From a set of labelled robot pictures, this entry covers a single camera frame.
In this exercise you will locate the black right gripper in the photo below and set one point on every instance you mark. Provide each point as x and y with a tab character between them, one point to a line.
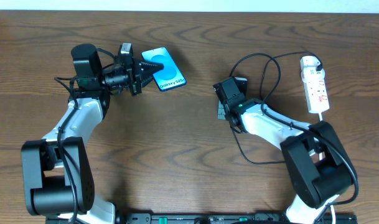
222	113

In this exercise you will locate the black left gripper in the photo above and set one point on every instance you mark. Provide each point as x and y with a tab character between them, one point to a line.
135	78

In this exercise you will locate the blue Galaxy smartphone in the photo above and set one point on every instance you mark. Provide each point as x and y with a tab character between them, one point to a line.
170	77

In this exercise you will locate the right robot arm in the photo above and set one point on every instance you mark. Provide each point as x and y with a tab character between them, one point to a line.
318	165

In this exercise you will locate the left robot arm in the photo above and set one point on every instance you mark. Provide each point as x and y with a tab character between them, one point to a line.
58	182

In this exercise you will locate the white USB charger adapter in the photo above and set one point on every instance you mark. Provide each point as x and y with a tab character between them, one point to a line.
311	69

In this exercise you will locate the white power strip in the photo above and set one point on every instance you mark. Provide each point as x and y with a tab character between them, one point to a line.
316	96

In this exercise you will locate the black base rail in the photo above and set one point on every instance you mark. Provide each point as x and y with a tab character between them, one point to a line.
260	217

